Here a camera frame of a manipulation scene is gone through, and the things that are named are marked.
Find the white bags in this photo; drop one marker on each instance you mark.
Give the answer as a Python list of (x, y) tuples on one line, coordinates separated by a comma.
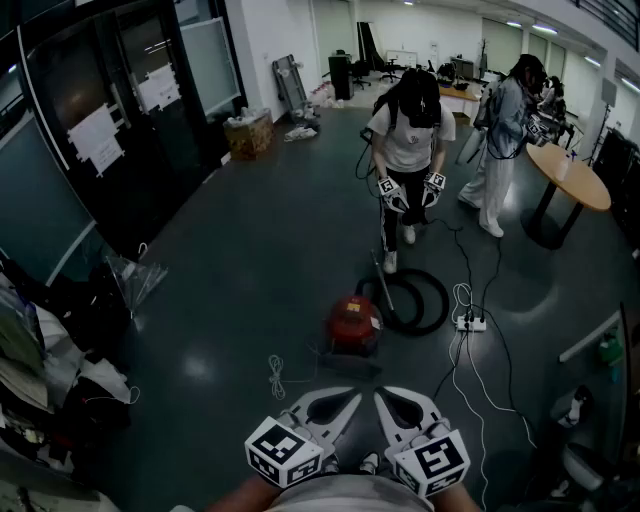
[(300, 134)]

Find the person's left shoe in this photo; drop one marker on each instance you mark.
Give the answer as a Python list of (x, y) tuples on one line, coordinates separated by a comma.
[(331, 465)]

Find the person's left forearm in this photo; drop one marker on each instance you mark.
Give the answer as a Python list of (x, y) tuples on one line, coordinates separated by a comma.
[(240, 497)]

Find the person's shoe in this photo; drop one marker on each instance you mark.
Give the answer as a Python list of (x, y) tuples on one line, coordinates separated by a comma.
[(370, 462), (331, 465)]

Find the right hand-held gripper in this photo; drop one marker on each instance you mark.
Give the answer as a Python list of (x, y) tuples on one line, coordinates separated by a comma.
[(435, 462)]

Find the black framed glass doors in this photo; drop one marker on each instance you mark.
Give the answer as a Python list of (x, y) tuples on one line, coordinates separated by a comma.
[(150, 150)]

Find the person's right shoe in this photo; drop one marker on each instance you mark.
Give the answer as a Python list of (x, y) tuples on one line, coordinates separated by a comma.
[(370, 462)]

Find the round wooden table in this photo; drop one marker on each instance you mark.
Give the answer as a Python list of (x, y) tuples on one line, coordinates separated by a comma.
[(575, 180)]

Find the transparent umbrella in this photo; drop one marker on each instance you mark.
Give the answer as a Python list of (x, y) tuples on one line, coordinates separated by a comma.
[(140, 280)]

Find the wooden top desk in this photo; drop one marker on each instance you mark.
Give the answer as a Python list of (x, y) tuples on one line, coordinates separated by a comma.
[(457, 95)]

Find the green bottle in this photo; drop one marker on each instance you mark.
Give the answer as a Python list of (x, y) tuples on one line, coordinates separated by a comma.
[(610, 350)]

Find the cardboard box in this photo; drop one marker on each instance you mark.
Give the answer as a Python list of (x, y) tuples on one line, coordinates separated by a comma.
[(250, 140)]

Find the black office chair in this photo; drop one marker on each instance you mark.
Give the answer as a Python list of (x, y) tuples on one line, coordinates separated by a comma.
[(391, 67), (360, 72)]

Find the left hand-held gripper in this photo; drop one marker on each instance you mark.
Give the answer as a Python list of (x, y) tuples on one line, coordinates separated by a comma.
[(280, 450)]

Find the person's right forearm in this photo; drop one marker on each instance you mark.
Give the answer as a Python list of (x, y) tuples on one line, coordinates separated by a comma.
[(460, 500)]

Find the person's white shirt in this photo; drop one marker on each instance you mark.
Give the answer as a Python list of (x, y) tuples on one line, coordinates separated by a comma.
[(350, 495)]

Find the grey folded trolley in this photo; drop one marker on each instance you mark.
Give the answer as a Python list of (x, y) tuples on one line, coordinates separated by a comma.
[(290, 82)]

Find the white power strip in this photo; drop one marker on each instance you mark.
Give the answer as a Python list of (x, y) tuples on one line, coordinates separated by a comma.
[(472, 326)]

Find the black cabinet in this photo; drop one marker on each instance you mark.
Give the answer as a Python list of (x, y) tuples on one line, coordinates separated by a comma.
[(341, 77)]

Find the white paper notice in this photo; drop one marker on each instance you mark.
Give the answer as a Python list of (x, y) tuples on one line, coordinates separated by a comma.
[(95, 135), (159, 89)]

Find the red vacuum cleaner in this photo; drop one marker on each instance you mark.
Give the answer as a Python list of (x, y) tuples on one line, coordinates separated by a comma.
[(352, 320)]

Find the metal vacuum wand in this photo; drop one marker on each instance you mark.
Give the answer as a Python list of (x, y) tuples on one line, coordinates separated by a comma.
[(382, 282)]

